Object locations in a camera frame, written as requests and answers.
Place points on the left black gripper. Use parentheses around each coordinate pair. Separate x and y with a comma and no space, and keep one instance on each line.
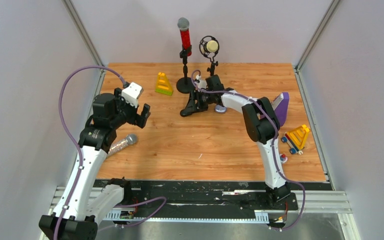
(139,120)

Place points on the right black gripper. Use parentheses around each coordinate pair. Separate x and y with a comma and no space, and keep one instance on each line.
(193,107)

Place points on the lavender earbud charging case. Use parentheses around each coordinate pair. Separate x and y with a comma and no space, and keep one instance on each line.
(220,109)

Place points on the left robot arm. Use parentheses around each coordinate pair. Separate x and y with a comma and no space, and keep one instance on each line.
(75,217)

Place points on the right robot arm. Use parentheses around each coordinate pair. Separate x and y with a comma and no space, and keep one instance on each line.
(261,123)

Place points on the black round-base mic stand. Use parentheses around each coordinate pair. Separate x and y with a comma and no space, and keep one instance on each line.
(184,85)

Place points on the silver glitter microphone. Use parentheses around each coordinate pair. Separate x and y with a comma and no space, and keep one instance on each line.
(116,147)

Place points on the yellow green toy block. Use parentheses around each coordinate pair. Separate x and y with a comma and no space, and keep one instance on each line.
(163,85)

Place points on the black tripod mic stand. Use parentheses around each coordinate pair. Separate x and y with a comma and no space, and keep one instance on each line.
(213,64)

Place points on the cream condenser microphone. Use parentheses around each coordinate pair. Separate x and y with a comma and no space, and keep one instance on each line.
(209,47)

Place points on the red microphone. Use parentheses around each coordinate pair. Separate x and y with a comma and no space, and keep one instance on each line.
(183,25)

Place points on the white phone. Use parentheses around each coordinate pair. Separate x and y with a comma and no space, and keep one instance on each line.
(277,101)

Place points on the purple phone stand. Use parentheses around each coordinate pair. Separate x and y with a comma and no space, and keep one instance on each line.
(282,110)

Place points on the small red white toy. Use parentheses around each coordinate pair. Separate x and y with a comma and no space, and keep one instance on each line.
(283,158)

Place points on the yellow toy vehicle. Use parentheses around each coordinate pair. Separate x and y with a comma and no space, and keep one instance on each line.
(296,139)

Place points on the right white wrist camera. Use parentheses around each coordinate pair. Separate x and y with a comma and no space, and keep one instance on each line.
(200,82)

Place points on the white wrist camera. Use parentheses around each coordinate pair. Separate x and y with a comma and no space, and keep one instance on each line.
(132,93)
(200,82)

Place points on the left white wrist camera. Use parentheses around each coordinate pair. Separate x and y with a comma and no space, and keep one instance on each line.
(132,93)

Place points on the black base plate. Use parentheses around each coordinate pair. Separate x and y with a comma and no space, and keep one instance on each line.
(210,198)

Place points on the white cable duct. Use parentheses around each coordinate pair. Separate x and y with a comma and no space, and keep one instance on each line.
(256,217)

